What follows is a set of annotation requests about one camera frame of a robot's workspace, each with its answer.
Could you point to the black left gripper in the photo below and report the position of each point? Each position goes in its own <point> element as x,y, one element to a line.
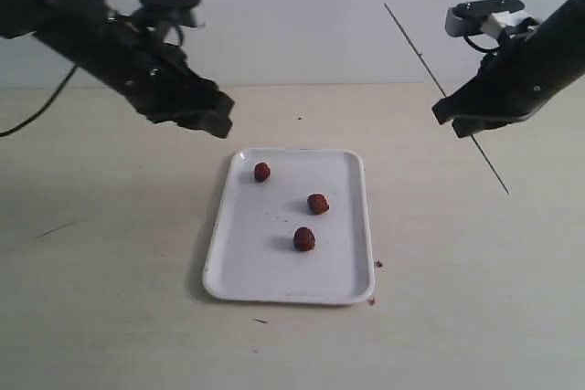
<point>155,79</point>

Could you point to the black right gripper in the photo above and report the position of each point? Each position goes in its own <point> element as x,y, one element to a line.
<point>511,85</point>

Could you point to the thin metal skewer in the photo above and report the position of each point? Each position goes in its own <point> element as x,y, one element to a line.
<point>443,93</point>

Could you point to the red berry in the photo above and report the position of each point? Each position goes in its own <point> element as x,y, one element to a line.
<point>317,204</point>
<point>261,172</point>
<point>304,239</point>

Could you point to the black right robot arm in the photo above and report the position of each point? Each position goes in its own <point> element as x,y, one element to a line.
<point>570,16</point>

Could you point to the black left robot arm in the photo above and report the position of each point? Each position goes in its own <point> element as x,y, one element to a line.
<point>71,28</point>

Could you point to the white rectangular plastic tray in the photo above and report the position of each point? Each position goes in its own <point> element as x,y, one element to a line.
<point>251,256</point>

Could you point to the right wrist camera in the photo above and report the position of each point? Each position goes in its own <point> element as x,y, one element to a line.
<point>485,17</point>

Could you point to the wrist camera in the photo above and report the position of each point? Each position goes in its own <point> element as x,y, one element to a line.
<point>485,17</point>
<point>176,12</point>

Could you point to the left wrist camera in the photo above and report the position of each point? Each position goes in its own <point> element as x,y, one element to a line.
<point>176,12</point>

